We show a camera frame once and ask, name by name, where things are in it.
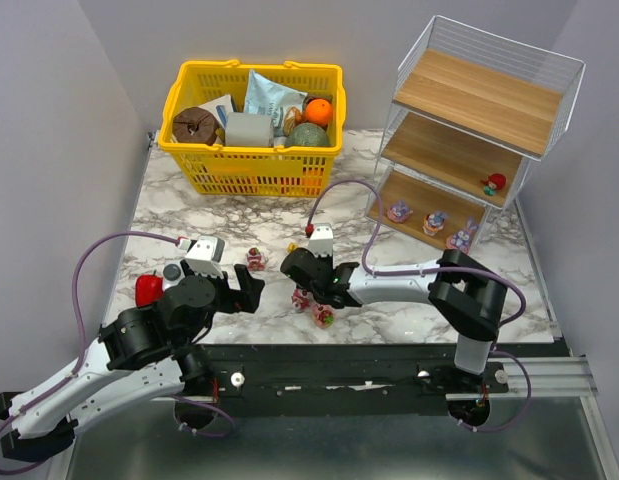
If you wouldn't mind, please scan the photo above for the pink bear donut figure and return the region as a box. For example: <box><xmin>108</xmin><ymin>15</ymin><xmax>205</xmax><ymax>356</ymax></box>
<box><xmin>311</xmin><ymin>304</ymin><xmax>335</xmax><ymax>329</ymax></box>

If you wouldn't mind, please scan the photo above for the pink bear strawberry figure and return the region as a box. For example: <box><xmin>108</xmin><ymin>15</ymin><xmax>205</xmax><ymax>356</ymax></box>
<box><xmin>291</xmin><ymin>288</ymin><xmax>310</xmax><ymax>312</ymax></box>

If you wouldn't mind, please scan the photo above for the purple bunny pink cake figure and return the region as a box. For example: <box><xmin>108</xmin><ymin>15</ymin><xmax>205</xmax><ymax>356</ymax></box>
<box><xmin>386</xmin><ymin>200</ymin><xmax>413</xmax><ymax>223</ymax></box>

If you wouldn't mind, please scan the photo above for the purple bunny cupcake figure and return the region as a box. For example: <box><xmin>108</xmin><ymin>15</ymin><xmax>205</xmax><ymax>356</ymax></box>
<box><xmin>423</xmin><ymin>211</ymin><xmax>448</xmax><ymax>236</ymax></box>

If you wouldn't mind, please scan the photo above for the red haired mermaid figure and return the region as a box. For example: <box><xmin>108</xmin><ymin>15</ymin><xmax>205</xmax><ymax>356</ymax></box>
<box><xmin>481</xmin><ymin>173</ymin><xmax>507</xmax><ymax>196</ymax></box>

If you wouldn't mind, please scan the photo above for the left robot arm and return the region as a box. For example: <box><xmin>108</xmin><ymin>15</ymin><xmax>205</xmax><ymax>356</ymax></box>
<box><xmin>0</xmin><ymin>265</ymin><xmax>265</xmax><ymax>470</ymax></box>

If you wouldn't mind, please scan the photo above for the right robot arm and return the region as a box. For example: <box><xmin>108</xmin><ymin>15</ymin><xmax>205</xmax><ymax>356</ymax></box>
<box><xmin>281</xmin><ymin>248</ymin><xmax>508</xmax><ymax>375</ymax></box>

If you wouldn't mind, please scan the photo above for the pink strawberry cake figure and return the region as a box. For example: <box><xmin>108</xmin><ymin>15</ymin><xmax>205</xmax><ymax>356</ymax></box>
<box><xmin>246</xmin><ymin>247</ymin><xmax>267</xmax><ymax>271</ymax></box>

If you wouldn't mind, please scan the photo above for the white bottle grey cap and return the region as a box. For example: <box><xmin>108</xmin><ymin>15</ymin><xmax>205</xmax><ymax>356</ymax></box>
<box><xmin>162</xmin><ymin>259</ymin><xmax>189</xmax><ymax>292</ymax></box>

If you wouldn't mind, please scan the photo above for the red bell pepper toy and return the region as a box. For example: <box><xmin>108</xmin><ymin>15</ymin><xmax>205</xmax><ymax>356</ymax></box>
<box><xmin>135</xmin><ymin>273</ymin><xmax>163</xmax><ymax>307</ymax></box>

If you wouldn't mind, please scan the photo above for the yellow plastic shopping basket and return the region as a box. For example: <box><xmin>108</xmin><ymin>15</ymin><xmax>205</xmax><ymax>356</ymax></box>
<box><xmin>157</xmin><ymin>59</ymin><xmax>347</xmax><ymax>197</ymax></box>

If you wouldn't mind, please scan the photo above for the green melon toy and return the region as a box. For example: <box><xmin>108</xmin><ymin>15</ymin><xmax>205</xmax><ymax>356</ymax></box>
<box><xmin>285</xmin><ymin>123</ymin><xmax>330</xmax><ymax>148</ymax></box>

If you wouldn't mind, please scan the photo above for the grey paper roll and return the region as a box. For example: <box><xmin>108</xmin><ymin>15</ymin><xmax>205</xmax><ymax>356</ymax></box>
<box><xmin>224</xmin><ymin>112</ymin><xmax>274</xmax><ymax>148</ymax></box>

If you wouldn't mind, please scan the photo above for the bread in netted pack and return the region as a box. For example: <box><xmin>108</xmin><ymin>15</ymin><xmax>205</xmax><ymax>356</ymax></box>
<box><xmin>282</xmin><ymin>106</ymin><xmax>305</xmax><ymax>137</ymax></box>

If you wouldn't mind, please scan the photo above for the orange fruit toy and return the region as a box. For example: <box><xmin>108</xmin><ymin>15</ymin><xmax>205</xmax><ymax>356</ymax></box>
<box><xmin>304</xmin><ymin>98</ymin><xmax>334</xmax><ymax>127</ymax></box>

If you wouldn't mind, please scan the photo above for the brown chocolate donut toy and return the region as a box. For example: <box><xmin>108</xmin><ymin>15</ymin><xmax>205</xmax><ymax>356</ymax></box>
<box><xmin>172</xmin><ymin>107</ymin><xmax>220</xmax><ymax>146</ymax></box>

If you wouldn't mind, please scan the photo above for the white blue carton box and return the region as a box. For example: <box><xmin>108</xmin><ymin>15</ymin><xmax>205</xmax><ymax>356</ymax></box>
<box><xmin>199</xmin><ymin>94</ymin><xmax>237</xmax><ymax>128</ymax></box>

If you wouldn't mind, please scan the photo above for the light blue snack bag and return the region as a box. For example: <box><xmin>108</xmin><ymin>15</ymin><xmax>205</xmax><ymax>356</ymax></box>
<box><xmin>243</xmin><ymin>69</ymin><xmax>308</xmax><ymax>137</ymax></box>

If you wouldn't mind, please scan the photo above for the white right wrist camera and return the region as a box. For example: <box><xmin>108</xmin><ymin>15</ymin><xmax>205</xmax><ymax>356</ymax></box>
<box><xmin>308</xmin><ymin>223</ymin><xmax>334</xmax><ymax>258</ymax></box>

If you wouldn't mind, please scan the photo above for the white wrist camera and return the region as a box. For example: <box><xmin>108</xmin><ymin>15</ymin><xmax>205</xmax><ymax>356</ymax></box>
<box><xmin>308</xmin><ymin>223</ymin><xmax>334</xmax><ymax>258</ymax></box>
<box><xmin>184</xmin><ymin>236</ymin><xmax>225</xmax><ymax>278</ymax></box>

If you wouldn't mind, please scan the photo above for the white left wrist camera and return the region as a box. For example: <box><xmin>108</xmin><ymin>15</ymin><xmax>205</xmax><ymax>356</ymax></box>
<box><xmin>184</xmin><ymin>236</ymin><xmax>225</xmax><ymax>278</ymax></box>

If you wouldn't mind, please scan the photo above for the white wire wooden shelf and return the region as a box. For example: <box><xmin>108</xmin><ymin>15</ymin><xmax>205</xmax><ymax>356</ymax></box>
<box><xmin>366</xmin><ymin>15</ymin><xmax>586</xmax><ymax>249</ymax></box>

